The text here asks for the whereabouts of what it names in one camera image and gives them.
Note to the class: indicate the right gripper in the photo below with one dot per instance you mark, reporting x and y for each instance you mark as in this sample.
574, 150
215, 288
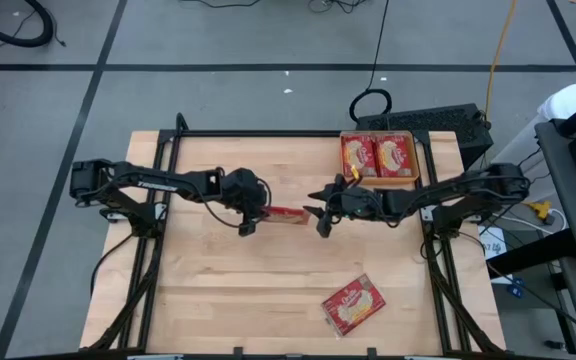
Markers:
358, 205

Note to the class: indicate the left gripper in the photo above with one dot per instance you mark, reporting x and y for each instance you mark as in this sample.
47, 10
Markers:
245, 192

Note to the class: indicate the red popcorn bag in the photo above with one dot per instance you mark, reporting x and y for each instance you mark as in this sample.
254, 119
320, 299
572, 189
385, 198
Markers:
290, 216
353, 305
358, 155
394, 156

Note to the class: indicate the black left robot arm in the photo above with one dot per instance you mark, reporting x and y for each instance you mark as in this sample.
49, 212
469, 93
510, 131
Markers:
168, 181

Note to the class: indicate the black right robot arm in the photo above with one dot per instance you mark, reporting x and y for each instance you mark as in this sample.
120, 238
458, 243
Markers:
443, 192

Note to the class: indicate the yellow gripper tag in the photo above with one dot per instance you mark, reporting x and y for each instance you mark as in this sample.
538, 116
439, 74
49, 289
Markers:
354, 172

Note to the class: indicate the orange plastic basket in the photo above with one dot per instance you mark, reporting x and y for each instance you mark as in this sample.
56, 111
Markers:
383, 182

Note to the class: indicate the black perforated computer case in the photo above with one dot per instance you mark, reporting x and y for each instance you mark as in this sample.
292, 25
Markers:
443, 122

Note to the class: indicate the white paper sheet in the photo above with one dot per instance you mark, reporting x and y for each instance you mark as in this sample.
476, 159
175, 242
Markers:
493, 247

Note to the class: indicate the black support beam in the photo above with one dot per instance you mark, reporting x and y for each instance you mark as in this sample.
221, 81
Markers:
533, 255

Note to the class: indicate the white tall cylinder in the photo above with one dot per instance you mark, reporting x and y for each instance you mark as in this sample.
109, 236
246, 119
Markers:
568, 102

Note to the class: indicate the small black plug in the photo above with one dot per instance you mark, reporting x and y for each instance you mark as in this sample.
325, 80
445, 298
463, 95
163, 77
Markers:
553, 344

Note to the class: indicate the black metal rig frame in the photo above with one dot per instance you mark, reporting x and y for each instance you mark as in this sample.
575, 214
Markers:
268, 133

